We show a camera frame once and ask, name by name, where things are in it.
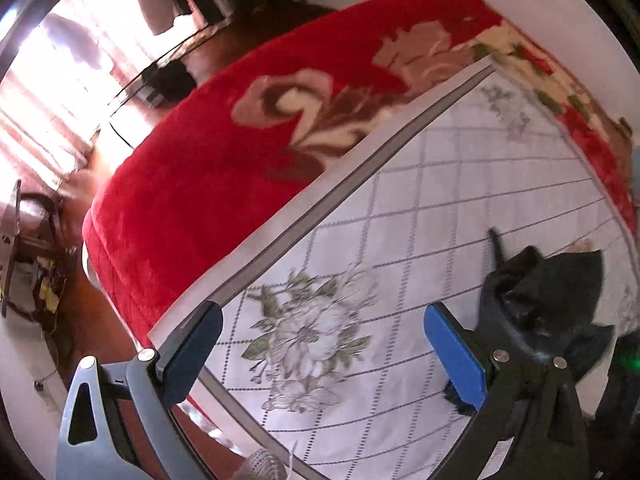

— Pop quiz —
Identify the person's grey fleece clothing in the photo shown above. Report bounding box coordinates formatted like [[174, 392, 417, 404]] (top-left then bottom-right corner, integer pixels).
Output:
[[234, 449, 287, 480]]

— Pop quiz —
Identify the black leather jacket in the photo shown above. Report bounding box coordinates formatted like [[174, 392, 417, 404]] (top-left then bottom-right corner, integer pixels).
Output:
[[442, 229, 617, 417]]

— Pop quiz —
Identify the black bundle on floor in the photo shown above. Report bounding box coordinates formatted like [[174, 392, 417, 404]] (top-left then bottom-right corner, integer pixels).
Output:
[[141, 60, 195, 109]]

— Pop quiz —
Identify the pink sheer curtain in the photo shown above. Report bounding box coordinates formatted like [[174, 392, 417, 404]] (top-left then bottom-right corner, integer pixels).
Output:
[[0, 5, 121, 186]]

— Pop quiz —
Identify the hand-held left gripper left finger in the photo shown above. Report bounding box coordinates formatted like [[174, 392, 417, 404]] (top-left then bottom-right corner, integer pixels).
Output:
[[56, 301, 224, 480]]

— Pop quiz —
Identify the white diamond-patterned floral cloth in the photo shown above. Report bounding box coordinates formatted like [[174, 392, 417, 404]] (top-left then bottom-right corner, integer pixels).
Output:
[[147, 55, 640, 480]]

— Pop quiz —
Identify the red floral blanket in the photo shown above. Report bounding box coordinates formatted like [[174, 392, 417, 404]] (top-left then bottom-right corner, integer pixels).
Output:
[[81, 0, 640, 431]]

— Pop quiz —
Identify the dark wooden chair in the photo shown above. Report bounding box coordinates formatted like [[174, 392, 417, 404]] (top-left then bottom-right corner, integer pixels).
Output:
[[0, 179, 81, 322]]

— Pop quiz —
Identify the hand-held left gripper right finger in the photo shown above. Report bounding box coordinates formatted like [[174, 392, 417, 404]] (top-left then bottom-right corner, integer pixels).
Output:
[[423, 302, 592, 480]]

